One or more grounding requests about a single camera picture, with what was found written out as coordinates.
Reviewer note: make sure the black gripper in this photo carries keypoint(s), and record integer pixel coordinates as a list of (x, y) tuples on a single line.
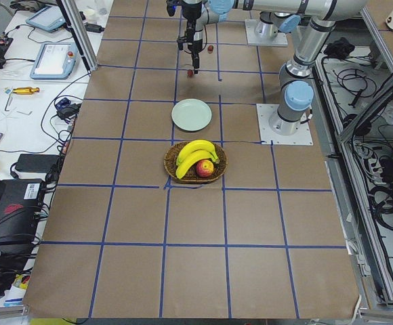
[(191, 14)]

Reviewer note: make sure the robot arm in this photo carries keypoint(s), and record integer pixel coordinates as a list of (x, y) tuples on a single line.
[(296, 94), (323, 16)]

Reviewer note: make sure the light green plate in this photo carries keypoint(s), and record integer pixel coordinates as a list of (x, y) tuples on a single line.
[(191, 115)]

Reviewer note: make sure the yellow banana bunch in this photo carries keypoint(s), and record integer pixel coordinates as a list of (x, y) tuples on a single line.
[(192, 153)]

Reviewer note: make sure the red apple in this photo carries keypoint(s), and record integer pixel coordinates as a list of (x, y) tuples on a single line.
[(204, 168)]

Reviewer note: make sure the wicker basket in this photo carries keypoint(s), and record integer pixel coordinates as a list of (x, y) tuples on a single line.
[(191, 176)]

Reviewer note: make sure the teach pendant near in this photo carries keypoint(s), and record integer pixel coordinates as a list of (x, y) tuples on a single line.
[(54, 61)]

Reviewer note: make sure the teach pendant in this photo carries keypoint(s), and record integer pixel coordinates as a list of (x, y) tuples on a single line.
[(49, 19), (54, 61)]

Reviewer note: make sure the teach pendant far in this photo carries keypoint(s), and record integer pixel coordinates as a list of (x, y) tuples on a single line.
[(49, 19)]

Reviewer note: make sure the black power adapter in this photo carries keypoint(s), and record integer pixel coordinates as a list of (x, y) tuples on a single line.
[(36, 163)]

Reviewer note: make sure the black computer box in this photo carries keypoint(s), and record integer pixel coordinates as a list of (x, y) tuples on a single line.
[(20, 201)]

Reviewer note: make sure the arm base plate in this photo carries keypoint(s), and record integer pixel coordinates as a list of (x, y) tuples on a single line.
[(262, 34), (301, 132)]

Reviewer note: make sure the aluminium frame post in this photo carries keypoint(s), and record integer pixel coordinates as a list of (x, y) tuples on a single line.
[(74, 21)]

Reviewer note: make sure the yellow handled tool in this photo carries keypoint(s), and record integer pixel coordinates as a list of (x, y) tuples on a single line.
[(25, 90)]

